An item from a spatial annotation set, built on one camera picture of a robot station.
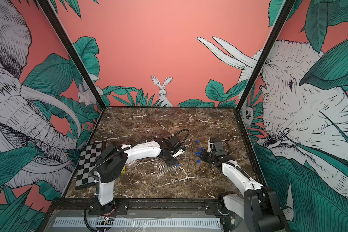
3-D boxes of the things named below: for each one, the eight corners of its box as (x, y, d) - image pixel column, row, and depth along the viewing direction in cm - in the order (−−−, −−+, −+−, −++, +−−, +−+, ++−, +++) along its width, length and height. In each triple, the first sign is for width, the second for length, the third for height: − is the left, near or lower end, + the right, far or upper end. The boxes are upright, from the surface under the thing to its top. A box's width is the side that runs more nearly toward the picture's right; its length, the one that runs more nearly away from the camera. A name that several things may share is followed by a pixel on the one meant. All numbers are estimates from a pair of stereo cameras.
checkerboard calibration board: (76, 189, 81) (73, 188, 78) (83, 148, 98) (81, 146, 95) (99, 184, 83) (96, 182, 81) (102, 144, 100) (100, 142, 97)
